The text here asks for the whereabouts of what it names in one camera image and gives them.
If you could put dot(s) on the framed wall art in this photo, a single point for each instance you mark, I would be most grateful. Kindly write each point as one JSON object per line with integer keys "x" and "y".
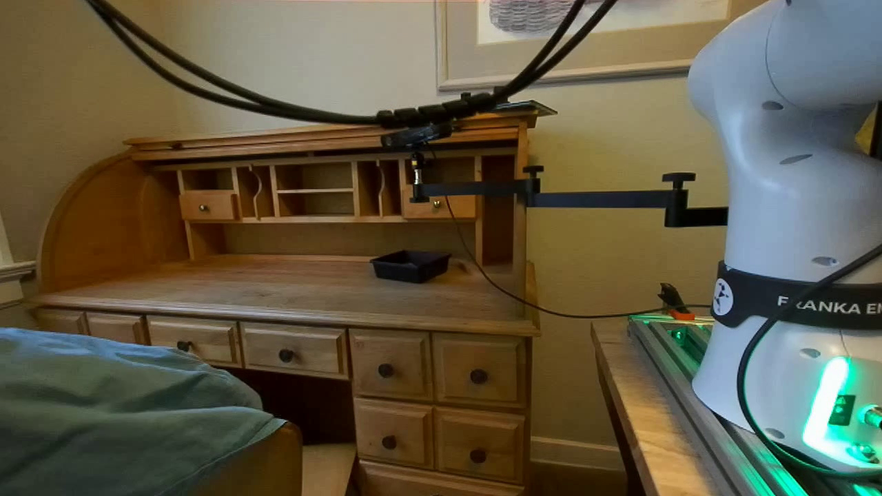
{"x": 635, "y": 40}

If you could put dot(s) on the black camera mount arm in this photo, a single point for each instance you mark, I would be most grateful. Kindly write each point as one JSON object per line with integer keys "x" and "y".
{"x": 673, "y": 203}

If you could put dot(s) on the wooden roll-top desk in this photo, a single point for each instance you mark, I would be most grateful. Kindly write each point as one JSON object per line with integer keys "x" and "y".
{"x": 254, "y": 252}

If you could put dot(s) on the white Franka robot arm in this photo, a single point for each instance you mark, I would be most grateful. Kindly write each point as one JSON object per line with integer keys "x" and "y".
{"x": 794, "y": 346}

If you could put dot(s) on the blue cloth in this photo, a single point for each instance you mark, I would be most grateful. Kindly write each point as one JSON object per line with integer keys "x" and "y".
{"x": 98, "y": 416}

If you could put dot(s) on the black plastic tray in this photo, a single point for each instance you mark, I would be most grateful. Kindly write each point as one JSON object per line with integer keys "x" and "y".
{"x": 411, "y": 266}

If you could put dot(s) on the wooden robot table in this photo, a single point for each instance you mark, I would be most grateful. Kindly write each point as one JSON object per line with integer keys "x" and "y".
{"x": 669, "y": 440}

